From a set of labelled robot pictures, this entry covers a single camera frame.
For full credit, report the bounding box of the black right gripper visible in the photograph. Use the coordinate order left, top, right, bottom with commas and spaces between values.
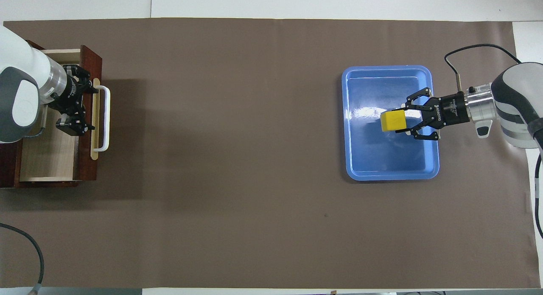
395, 87, 470, 142

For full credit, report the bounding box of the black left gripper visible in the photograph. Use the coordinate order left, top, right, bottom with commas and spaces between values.
49, 65, 99, 137

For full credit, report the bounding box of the yellow cube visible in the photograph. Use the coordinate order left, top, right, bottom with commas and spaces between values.
380, 109, 407, 133

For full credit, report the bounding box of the wooden drawer with white handle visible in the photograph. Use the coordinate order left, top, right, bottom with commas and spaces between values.
19, 45, 112, 187

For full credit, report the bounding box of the blue plastic tray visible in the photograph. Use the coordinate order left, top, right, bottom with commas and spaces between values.
341, 65, 440, 182

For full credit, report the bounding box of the brown table mat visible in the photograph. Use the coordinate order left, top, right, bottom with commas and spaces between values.
2, 17, 541, 289

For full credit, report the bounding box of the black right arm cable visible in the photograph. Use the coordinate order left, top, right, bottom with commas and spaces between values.
444, 44, 543, 239

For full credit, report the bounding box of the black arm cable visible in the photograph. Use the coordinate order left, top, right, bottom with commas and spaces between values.
444, 44, 543, 239
0, 106, 48, 295

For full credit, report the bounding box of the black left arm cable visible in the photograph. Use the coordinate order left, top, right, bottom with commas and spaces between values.
0, 106, 48, 295

